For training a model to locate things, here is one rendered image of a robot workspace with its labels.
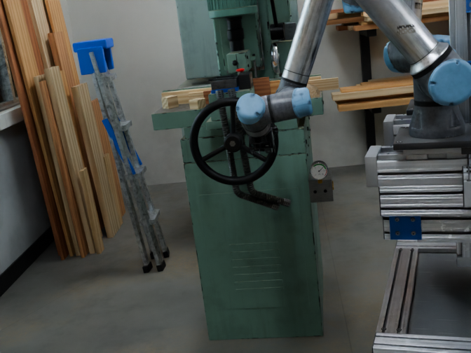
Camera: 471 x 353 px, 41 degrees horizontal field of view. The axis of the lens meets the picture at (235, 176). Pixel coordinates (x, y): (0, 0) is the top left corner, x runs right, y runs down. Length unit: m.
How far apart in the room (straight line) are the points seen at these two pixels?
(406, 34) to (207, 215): 1.04
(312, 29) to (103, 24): 3.16
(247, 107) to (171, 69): 3.08
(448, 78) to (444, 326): 0.81
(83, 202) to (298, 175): 1.64
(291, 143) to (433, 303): 0.71
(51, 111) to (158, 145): 1.50
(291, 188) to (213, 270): 0.43
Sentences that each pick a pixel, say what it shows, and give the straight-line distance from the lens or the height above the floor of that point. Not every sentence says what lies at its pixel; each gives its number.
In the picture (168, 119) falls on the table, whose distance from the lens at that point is 2.23.
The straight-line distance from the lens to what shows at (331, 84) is 2.30.
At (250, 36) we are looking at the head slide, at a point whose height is 1.11.
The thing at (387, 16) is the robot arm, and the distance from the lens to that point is 1.61.
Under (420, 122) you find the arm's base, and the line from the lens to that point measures 1.80.
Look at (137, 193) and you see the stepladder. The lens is 3.09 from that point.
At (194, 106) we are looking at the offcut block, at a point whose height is 0.91.
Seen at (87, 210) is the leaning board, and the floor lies 0.24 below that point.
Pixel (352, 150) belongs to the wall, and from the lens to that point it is 4.73.
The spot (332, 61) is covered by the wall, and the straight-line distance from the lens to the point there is 4.61.
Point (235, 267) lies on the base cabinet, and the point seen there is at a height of 0.30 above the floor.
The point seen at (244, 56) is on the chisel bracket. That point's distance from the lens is 2.27.
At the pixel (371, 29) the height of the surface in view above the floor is 1.00.
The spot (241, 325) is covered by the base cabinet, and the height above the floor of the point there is 0.06.
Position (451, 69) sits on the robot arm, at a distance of 1.62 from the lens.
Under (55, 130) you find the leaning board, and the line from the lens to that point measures 3.44.
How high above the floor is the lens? 1.22
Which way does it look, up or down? 15 degrees down
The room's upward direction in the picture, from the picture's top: 7 degrees counter-clockwise
